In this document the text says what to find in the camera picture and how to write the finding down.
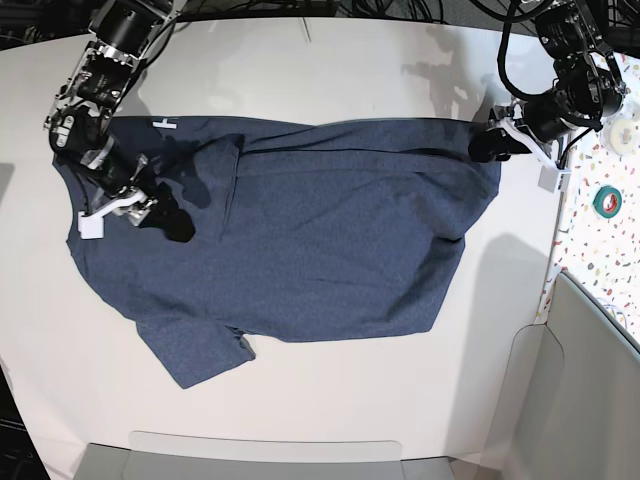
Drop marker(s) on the grey plastic tray front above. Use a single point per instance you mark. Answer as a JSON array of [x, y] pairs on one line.
[[163, 456]]

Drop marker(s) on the green tape roll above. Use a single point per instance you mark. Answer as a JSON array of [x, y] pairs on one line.
[[607, 202]]

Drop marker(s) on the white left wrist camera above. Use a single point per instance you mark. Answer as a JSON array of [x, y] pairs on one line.
[[554, 180]]

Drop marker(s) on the grey plastic bin right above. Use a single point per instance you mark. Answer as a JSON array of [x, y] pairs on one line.
[[569, 403]]

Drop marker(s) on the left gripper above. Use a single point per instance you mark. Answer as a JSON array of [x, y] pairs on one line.
[[517, 129]]

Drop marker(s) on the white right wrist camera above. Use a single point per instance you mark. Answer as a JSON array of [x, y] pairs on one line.
[[90, 227]]

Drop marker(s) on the blue t-shirt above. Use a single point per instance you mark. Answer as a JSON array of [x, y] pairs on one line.
[[303, 233]]

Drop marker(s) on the clear tape dispenser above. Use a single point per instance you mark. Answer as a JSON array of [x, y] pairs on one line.
[[620, 133]]

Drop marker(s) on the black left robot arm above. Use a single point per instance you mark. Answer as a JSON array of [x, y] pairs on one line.
[[583, 39]]

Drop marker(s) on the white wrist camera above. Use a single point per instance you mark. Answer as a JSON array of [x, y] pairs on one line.
[[554, 180], [90, 227]]

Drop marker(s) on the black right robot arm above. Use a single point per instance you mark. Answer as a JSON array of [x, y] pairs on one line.
[[123, 48]]

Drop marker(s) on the terrazzo patterned side board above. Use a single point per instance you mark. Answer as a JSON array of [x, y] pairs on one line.
[[601, 254]]

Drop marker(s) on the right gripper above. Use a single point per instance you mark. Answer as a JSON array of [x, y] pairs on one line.
[[154, 208]]

